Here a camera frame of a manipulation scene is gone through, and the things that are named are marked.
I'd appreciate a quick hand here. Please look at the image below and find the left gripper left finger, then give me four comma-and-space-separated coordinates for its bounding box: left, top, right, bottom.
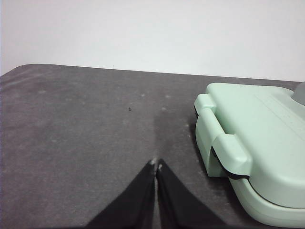
85, 158, 157, 227

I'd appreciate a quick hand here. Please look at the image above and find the chrome griddle cover handle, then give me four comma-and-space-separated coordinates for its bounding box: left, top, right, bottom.
292, 81, 305, 105

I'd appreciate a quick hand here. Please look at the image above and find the mint green breakfast machine base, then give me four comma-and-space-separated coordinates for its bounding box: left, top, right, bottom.
195, 114, 305, 227

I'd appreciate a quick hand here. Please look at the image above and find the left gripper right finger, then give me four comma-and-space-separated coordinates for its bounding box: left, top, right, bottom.
156, 158, 227, 227

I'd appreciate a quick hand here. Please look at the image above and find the mint green griddle cover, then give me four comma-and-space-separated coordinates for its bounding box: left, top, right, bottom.
194, 82, 305, 208

